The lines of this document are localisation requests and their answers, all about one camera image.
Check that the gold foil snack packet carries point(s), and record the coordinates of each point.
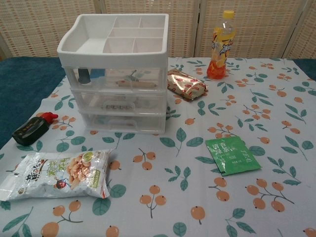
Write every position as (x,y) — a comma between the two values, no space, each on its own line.
(187,85)

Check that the green tea sachet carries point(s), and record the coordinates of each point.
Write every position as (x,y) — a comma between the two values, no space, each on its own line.
(229,155)

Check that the floral leaf print tablecloth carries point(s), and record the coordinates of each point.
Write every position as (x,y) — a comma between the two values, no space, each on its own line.
(172,197)

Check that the clear drawer holding tools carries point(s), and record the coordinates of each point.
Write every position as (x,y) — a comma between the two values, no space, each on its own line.
(103,74)

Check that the woven bamboo folding screen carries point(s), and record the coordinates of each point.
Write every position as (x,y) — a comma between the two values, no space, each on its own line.
(259,24)

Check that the dark grey cone piece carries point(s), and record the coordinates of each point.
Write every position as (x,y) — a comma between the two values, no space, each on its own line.
(84,75)

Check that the white plastic drawer organizer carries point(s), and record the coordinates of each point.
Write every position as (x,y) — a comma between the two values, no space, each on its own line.
(74,53)

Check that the white nut snack bag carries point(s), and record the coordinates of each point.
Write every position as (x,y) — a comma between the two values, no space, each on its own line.
(61,172)

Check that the orange iced tea bottle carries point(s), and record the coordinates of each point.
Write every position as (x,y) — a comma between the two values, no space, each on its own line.
(219,61)

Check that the black ink bottle red cap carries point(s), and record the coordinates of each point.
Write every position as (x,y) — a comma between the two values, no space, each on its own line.
(29,129)

